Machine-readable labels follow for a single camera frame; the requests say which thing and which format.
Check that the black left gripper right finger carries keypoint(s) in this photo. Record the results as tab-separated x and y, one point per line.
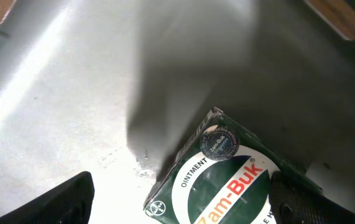
293	203

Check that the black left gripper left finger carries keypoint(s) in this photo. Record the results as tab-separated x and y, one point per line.
67	203

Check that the green Zam-Buk ointment box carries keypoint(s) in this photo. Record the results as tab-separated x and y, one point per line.
221	175

